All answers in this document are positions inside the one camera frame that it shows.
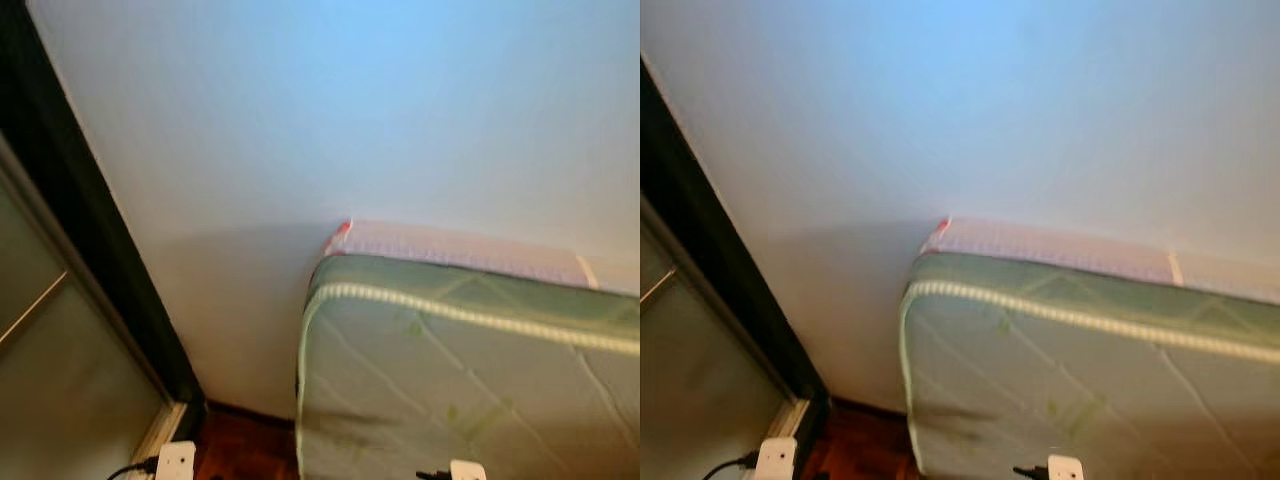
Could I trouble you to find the white mattress red trim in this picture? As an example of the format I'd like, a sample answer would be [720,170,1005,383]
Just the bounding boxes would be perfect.
[322,218,641,296]
[920,216,1280,306]

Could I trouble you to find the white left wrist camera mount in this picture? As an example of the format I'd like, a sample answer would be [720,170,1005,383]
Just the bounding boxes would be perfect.
[155,441,197,480]
[757,437,798,480]

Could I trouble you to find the dark door frame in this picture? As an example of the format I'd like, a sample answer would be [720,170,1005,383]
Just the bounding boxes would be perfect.
[0,0,208,441]
[640,55,831,446]

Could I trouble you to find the frosted glass sliding door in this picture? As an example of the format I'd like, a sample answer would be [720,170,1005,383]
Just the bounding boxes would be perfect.
[640,195,811,480]
[0,135,186,480]

